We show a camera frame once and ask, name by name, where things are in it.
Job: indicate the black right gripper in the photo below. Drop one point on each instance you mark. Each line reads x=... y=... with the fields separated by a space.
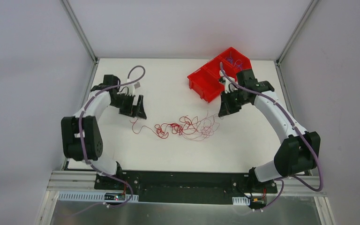
x=230 y=101

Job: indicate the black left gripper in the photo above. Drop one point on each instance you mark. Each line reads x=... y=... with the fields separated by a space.
x=130 y=105

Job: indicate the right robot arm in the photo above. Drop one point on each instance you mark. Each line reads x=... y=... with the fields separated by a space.
x=299 y=148

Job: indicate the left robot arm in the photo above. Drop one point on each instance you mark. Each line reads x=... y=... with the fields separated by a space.
x=81 y=136

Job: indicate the red plastic bin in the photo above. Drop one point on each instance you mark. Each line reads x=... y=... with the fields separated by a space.
x=205 y=80

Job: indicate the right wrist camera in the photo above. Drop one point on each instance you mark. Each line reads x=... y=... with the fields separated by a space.
x=228 y=85

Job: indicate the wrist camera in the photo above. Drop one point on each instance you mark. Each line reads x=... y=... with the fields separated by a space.
x=131 y=88
x=228 y=85

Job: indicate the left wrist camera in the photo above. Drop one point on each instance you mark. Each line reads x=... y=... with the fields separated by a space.
x=131 y=88

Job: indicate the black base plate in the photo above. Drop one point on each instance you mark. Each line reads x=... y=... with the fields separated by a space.
x=196 y=195

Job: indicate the aluminium frame rail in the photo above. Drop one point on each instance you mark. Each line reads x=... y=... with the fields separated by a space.
x=140 y=181

